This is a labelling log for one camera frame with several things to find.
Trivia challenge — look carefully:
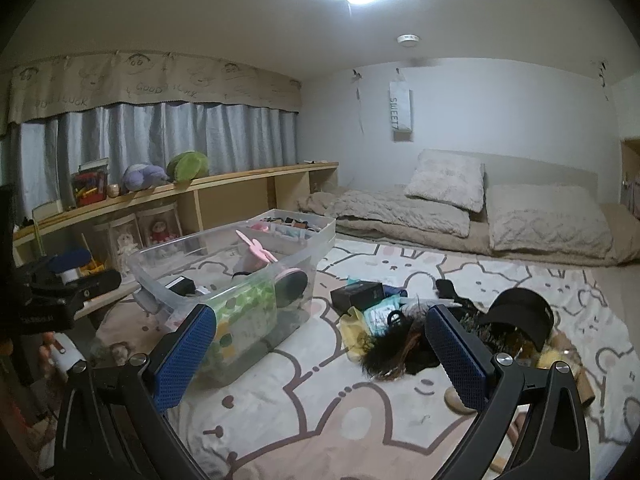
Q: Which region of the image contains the white doll in clear case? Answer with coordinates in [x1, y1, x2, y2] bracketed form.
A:
[95, 214, 143, 273]

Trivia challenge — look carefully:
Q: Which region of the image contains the red doll in clear case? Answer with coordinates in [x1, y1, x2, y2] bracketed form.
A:
[137, 207, 182, 248]

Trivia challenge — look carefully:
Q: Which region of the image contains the beige printed curtain valance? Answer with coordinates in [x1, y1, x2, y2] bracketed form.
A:
[7, 50, 303, 136]

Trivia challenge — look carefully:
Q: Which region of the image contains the black flat board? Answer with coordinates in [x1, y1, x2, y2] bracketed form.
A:
[0, 185, 17, 261]

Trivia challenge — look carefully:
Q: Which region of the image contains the white wall hanging bag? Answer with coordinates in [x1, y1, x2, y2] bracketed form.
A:
[389, 80, 415, 143]

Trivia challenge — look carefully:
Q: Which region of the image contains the wooden closet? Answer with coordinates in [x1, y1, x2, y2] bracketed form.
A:
[620, 137, 640, 211]

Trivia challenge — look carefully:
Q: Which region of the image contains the small black box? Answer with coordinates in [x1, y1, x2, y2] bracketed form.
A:
[330, 282, 386, 312]

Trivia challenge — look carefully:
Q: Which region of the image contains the black sock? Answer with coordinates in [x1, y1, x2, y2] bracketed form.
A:
[434, 279, 481, 311]

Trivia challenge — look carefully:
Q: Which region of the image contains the pink bunny hand fan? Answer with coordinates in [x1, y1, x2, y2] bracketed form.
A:
[235, 230, 309, 308]

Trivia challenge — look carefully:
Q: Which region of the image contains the small black device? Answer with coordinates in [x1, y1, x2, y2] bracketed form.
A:
[167, 276, 198, 297]

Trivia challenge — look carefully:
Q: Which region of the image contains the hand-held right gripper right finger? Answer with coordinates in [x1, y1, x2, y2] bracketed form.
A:
[425, 304, 591, 480]

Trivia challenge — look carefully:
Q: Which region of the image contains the large quilted beige pillow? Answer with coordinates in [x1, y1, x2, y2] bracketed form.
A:
[486, 184, 615, 260]

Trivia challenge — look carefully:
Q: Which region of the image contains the black visor cap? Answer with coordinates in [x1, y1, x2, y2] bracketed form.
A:
[482, 287, 555, 352]

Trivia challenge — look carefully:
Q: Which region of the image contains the green plush toy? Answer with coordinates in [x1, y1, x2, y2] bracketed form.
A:
[166, 151, 211, 182]

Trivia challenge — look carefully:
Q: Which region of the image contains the blue-grey curtain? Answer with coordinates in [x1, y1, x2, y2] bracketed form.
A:
[0, 101, 299, 221]

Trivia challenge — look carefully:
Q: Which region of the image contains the dried flower bouquet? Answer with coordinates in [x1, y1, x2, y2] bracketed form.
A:
[462, 310, 541, 361]

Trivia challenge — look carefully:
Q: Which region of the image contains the purple plush toy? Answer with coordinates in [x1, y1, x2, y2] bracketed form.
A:
[121, 161, 170, 193]

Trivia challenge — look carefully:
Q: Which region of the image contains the dark fur wig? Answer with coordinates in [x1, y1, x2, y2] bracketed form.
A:
[359, 302, 453, 382]

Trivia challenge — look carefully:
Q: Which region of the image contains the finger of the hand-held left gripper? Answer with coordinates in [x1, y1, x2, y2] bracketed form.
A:
[77, 269, 123, 306]

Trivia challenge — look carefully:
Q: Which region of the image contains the yellow cloth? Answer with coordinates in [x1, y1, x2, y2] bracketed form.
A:
[340, 306, 373, 358]

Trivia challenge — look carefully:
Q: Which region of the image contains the white box of small things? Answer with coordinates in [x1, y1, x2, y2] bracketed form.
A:
[245, 215, 336, 241]

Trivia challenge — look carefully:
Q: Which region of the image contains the clear box of toys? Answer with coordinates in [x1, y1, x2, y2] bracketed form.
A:
[70, 159, 110, 208]

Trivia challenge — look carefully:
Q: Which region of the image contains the green dotted tissue pack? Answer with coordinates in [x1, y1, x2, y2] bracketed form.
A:
[200, 280, 278, 366]

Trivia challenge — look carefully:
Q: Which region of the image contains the long wooden shelf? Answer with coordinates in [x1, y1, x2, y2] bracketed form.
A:
[12, 161, 340, 311]

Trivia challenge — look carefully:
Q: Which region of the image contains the fluffy beige pillow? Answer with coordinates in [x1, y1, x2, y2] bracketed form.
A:
[404, 149, 487, 213]

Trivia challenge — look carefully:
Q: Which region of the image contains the wooden oval brush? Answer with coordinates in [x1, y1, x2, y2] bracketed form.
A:
[444, 387, 479, 416]

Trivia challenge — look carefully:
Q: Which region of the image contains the beige mattress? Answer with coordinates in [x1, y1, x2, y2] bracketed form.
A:
[335, 202, 640, 268]

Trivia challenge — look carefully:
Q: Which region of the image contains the clear plastic storage bin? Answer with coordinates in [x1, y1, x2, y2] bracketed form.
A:
[127, 208, 337, 388]

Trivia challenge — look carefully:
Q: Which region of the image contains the folded beige blanket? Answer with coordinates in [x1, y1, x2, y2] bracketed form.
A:
[297, 189, 472, 238]

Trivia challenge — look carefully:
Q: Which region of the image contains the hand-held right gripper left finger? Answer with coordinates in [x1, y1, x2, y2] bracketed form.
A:
[54, 304, 218, 480]

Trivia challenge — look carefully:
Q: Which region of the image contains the bunny print rug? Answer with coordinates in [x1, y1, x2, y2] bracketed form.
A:
[95, 242, 631, 480]

